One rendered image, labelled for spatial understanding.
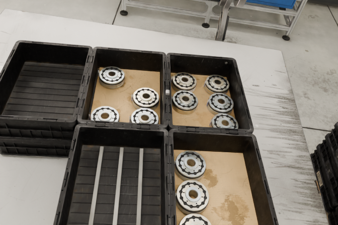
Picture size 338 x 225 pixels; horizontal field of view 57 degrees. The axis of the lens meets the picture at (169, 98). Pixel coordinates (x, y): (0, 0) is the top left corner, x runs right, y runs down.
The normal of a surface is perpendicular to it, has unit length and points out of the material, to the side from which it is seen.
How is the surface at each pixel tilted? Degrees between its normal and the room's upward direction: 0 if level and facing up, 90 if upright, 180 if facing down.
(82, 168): 0
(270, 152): 0
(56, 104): 0
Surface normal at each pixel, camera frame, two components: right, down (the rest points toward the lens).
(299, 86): 0.12, -0.68
